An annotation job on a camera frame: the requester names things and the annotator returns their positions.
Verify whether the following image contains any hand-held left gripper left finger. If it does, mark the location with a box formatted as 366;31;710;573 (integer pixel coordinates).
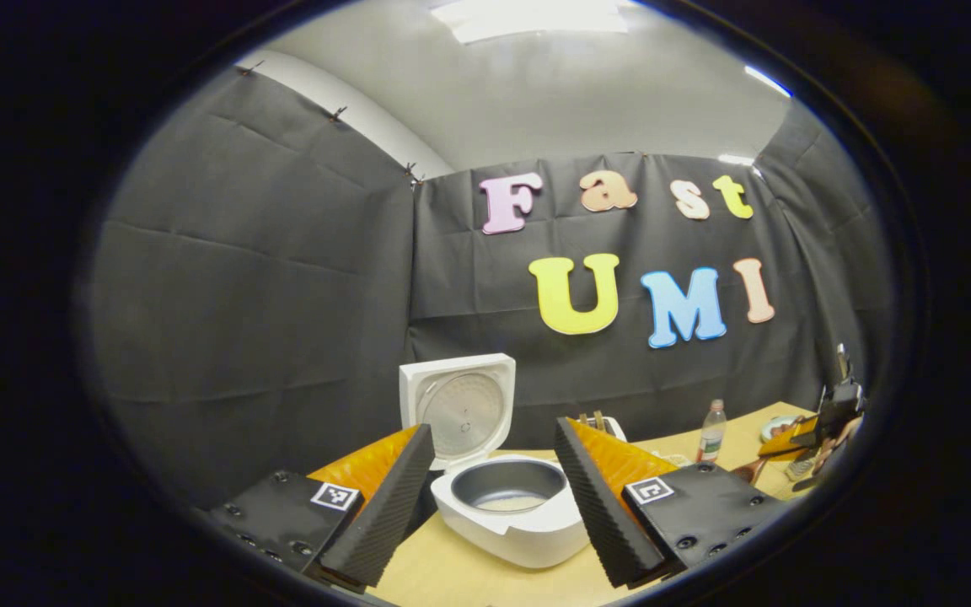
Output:
203;423;436;591

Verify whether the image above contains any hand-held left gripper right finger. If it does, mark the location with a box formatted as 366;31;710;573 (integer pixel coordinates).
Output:
555;416;790;589

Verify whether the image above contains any clear glass chopstick holder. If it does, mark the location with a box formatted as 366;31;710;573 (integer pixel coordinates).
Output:
785;454;823;494

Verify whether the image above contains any brown wooden spoon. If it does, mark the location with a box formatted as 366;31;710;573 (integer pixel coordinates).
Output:
730;455;777;486

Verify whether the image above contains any white rice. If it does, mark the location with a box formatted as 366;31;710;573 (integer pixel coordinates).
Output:
477;496;547;513

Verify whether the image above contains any white rice cooker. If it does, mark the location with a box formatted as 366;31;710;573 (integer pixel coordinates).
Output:
399;353;592;570

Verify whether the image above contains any pale green plate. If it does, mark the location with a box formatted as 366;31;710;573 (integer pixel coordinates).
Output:
760;414;807;443

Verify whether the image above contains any clear plastic drink bottle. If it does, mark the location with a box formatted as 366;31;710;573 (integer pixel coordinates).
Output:
697;399;727;464

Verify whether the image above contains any white toaster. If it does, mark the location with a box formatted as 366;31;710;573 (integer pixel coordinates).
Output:
578;413;628;443

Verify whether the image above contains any black backdrop cloth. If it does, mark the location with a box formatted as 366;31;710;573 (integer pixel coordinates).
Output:
85;67;895;507

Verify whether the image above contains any ceiling light panel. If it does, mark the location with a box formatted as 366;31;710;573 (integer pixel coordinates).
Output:
431;0;630;45

